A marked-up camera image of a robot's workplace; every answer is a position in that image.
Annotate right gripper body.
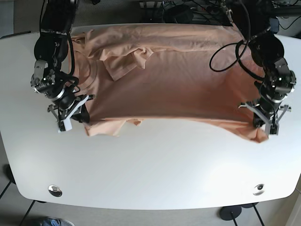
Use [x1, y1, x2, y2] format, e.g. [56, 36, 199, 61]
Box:
[30, 60, 96, 124]

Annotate black power adapter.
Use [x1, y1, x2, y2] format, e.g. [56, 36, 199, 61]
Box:
[163, 5, 193, 24]

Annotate grey sneaker shoe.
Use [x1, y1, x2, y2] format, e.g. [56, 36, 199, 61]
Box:
[44, 217, 75, 226]

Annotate chrome table grommet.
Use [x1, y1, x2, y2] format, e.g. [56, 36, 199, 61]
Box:
[252, 184, 265, 196]
[48, 185, 63, 197]

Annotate left chrome table grommet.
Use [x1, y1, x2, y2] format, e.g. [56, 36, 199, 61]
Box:
[48, 185, 63, 197]

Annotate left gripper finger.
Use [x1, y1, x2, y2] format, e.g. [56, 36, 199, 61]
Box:
[253, 116, 264, 128]

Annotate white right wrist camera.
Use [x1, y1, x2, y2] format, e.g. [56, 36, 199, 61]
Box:
[57, 119, 72, 133]

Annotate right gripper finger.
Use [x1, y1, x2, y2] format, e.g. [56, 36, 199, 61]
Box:
[72, 105, 90, 123]

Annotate black round stand base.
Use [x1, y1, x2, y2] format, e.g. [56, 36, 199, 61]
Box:
[219, 205, 242, 221]

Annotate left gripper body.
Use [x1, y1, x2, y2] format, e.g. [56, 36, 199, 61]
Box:
[239, 58, 296, 126]

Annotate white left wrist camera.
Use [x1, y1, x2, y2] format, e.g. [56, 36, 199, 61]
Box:
[264, 122, 279, 136]

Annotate black electronics box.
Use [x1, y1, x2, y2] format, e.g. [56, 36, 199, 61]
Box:
[269, 18, 280, 34]

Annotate beige T-shirt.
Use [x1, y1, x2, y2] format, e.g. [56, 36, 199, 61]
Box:
[71, 24, 268, 143]

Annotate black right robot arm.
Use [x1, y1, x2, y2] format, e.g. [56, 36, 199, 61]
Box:
[31, 0, 94, 126]

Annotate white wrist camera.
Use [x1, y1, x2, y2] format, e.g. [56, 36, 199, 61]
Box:
[264, 122, 279, 136]
[57, 119, 72, 133]

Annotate right chrome table grommet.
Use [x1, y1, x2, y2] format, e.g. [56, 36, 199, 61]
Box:
[252, 184, 265, 196]

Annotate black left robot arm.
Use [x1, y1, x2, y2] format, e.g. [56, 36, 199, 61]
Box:
[221, 0, 297, 135]

